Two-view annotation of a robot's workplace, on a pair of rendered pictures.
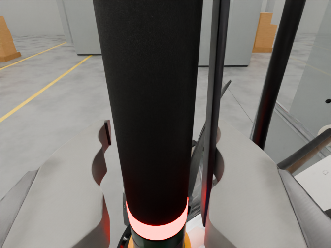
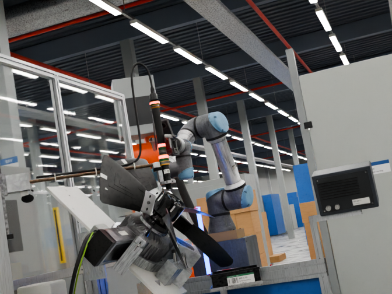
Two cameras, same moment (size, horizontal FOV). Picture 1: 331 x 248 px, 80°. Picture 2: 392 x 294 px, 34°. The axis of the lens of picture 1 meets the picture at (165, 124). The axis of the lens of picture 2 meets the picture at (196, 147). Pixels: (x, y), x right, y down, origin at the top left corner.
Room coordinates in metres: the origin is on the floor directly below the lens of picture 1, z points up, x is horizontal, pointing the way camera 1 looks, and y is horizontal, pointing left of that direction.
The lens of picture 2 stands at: (2.69, 0.98, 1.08)
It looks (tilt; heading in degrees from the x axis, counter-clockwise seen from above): 7 degrees up; 197
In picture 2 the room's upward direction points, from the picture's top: 10 degrees counter-clockwise
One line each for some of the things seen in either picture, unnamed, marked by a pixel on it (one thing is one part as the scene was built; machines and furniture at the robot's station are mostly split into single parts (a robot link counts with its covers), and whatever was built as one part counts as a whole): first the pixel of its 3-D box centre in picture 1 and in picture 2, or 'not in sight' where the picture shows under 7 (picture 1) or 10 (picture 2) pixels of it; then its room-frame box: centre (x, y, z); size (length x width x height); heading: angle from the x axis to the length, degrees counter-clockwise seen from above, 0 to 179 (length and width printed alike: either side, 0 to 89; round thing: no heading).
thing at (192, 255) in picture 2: not in sight; (177, 255); (0.02, -0.03, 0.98); 0.20 x 0.16 x 0.20; 90
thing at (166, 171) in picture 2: not in sight; (160, 137); (0.07, 0.00, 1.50); 0.04 x 0.04 x 0.46
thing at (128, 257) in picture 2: not in sight; (129, 255); (0.42, -0.07, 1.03); 0.15 x 0.10 x 0.14; 90
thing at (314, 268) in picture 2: not in sight; (231, 280); (-0.29, 0.11, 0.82); 0.90 x 0.04 x 0.08; 90
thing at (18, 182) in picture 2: not in sight; (16, 184); (0.43, -0.51, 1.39); 0.10 x 0.07 x 0.08; 125
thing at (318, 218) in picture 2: not in sight; (335, 215); (-0.28, 0.64, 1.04); 0.24 x 0.03 x 0.03; 90
